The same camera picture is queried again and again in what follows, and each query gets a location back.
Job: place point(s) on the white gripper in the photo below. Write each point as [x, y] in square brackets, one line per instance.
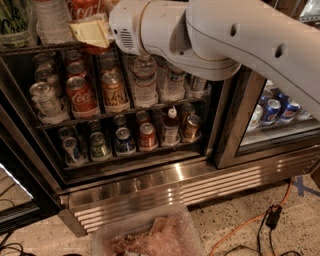
[125, 25]

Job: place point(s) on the red coke can top shelf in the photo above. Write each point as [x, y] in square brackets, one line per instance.
[88, 10]

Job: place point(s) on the red coke can shelf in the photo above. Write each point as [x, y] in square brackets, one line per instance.
[88, 10]
[81, 97]

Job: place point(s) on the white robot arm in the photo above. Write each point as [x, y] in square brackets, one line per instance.
[211, 39]

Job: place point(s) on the white can top shelf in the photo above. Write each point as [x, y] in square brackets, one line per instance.
[52, 21]

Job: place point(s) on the orange can middle shelf front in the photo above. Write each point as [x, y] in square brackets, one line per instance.
[114, 93]

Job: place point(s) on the red coke can middle shelf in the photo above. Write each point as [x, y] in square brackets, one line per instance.
[81, 97]

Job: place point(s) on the green lacroix can top shelf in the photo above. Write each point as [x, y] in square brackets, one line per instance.
[16, 23]

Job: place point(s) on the silver can middle shelf front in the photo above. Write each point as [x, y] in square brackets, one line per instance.
[50, 108]

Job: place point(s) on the steel fridge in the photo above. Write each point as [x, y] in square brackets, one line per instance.
[37, 182]

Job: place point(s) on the dark blue can bottom shelf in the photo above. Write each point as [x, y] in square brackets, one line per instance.
[124, 142]

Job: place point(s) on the red white can bottom shelf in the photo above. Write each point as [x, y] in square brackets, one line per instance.
[147, 137]

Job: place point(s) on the green can bottom shelf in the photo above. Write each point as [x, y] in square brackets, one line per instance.
[99, 150]

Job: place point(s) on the silver slim can middle shelf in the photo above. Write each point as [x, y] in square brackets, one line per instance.
[198, 87]

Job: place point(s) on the blue white can bottom shelf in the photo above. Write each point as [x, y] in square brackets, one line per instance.
[74, 154]

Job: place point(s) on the copper can bottom shelf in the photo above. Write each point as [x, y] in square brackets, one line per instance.
[191, 131]

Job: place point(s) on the white can right compartment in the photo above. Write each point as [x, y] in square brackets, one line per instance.
[255, 118]

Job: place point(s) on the blue pepsi can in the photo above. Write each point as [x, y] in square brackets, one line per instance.
[271, 109]

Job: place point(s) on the fridge sliding glass door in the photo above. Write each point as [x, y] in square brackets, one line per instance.
[239, 145]

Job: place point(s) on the water bottle left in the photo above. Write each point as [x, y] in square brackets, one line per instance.
[144, 71]

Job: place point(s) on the water bottle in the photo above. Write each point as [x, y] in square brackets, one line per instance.
[173, 89]
[144, 71]

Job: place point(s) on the water bottle right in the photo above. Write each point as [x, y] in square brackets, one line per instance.
[173, 89]

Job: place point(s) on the small white capped bottle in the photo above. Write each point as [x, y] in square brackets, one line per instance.
[170, 128]

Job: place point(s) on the clear plastic bin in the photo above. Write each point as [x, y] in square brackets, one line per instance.
[162, 231]

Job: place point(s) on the black power adapter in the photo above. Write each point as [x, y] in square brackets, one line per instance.
[273, 216]

